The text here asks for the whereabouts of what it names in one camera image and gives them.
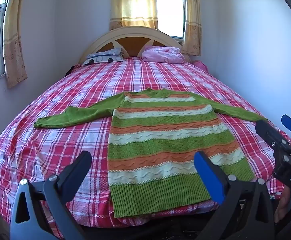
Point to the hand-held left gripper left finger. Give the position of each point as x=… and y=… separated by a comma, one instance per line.
x=77, y=173

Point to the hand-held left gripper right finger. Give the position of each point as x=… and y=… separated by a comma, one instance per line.
x=208, y=175

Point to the green orange striped knit sweater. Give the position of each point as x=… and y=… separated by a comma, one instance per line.
x=165, y=140

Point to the person's right hand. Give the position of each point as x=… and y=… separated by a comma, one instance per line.
x=283, y=205

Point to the red plaid bed sheet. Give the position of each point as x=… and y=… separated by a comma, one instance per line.
x=68, y=145

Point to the pink cloth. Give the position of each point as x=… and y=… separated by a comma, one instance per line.
x=200, y=65

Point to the dark cloth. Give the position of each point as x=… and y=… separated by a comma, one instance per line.
x=71, y=70

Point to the blue white patterned pillow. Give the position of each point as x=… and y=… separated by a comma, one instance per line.
x=103, y=56

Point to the pink floral pillow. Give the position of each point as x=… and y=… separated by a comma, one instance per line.
x=163, y=54

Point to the cream arched bed headboard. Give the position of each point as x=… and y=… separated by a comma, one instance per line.
x=130, y=41

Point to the yellow side window curtain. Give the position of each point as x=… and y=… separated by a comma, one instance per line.
x=14, y=42

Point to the window behind bed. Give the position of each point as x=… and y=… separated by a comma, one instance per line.
x=170, y=15

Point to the yellow sunlit curtain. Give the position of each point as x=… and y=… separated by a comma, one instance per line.
x=133, y=5

